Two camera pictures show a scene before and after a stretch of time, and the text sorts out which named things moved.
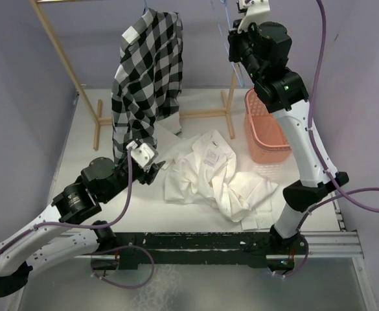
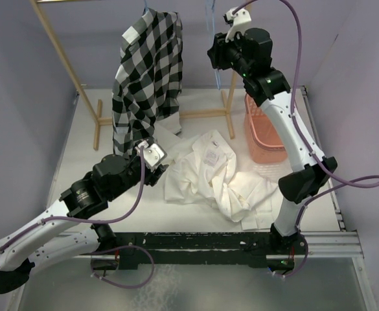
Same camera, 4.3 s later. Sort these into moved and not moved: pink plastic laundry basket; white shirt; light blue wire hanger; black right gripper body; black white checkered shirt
Moved: light blue wire hanger; black right gripper body
Not moved: white shirt; pink plastic laundry basket; black white checkered shirt
